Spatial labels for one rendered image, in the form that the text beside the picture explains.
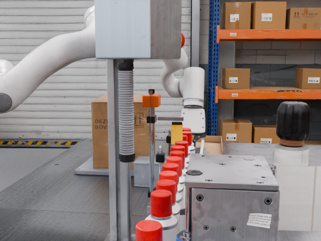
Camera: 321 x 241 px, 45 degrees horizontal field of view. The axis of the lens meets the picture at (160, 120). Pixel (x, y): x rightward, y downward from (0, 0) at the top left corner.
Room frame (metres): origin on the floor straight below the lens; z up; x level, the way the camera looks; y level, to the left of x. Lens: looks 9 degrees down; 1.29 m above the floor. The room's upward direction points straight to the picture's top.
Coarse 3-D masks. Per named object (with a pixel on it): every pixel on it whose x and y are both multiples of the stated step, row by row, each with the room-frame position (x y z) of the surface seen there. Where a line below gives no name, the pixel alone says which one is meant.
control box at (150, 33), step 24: (96, 0) 0.85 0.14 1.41; (120, 0) 0.80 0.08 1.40; (144, 0) 0.75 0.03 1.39; (168, 0) 0.78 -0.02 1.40; (96, 24) 0.85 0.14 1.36; (120, 24) 0.80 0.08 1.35; (144, 24) 0.75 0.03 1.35; (168, 24) 0.78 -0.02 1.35; (96, 48) 0.85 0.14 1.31; (120, 48) 0.80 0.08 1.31; (144, 48) 0.75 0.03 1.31; (168, 48) 0.78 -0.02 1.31
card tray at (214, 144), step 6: (192, 138) 2.07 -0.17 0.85; (204, 138) 2.06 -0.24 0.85; (210, 138) 2.06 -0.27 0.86; (216, 138) 2.05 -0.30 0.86; (174, 144) 2.00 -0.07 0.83; (198, 144) 2.00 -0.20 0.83; (204, 144) 2.00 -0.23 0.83; (210, 144) 2.00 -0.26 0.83; (216, 144) 2.00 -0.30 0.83; (222, 144) 1.84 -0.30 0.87; (168, 150) 1.79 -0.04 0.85; (210, 150) 1.87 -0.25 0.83; (216, 150) 1.87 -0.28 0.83; (222, 150) 1.76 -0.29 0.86
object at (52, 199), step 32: (64, 160) 1.70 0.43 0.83; (320, 160) 1.70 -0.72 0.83; (0, 192) 1.27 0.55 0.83; (32, 192) 1.27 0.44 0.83; (64, 192) 1.27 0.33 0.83; (96, 192) 1.27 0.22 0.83; (0, 224) 1.02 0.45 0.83; (32, 224) 1.02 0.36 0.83; (64, 224) 1.02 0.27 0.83; (96, 224) 1.02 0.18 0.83
